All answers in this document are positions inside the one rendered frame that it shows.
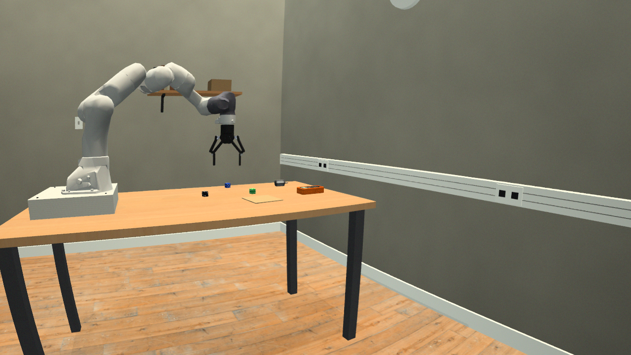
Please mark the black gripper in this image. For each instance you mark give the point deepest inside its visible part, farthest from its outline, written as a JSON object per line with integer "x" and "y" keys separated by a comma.
{"x": 227, "y": 136}

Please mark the orange digital multimeter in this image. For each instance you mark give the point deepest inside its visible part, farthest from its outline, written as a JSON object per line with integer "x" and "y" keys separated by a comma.
{"x": 310, "y": 190}

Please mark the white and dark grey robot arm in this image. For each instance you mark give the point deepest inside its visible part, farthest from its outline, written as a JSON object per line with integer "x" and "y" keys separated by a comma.
{"x": 92, "y": 176}

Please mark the tan textured mat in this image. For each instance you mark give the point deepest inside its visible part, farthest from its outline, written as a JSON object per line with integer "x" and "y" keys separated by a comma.
{"x": 262, "y": 199}

